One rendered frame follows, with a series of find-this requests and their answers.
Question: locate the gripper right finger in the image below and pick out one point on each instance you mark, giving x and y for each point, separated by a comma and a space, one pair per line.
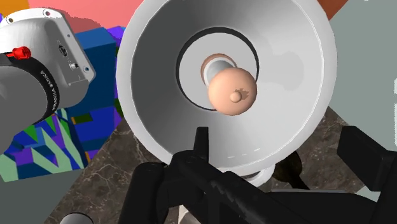
372, 161

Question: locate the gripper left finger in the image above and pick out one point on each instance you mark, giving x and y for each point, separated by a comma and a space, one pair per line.
198, 180

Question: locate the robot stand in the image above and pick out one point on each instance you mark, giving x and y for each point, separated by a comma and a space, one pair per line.
93, 118

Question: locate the grey round object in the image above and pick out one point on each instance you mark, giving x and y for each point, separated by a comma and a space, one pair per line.
76, 219

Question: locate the white bowl-shaped lamp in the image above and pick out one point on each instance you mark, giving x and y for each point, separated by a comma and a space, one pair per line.
285, 62

